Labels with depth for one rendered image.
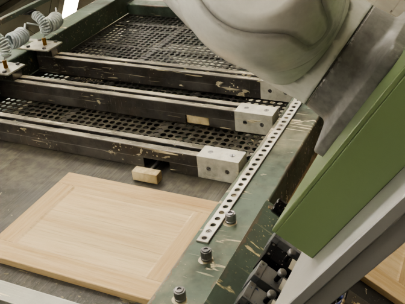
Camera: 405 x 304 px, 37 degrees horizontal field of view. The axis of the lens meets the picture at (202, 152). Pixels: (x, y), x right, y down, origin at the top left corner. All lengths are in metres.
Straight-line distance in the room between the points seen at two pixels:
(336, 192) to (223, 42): 0.25
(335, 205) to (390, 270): 1.28
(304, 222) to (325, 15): 0.30
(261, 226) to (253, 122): 0.52
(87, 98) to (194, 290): 1.06
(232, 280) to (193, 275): 0.08
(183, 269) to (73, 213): 0.41
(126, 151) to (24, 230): 0.39
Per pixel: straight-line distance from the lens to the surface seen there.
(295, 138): 1.78
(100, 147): 1.84
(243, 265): 1.35
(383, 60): 0.72
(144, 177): 1.70
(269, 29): 0.53
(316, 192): 0.73
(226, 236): 1.41
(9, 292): 1.40
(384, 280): 1.96
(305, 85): 0.77
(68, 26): 2.76
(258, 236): 1.42
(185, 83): 2.22
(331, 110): 0.78
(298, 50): 0.58
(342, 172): 0.70
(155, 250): 1.45
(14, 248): 1.55
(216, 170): 1.67
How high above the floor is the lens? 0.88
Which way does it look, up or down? 5 degrees up
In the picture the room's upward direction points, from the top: 56 degrees counter-clockwise
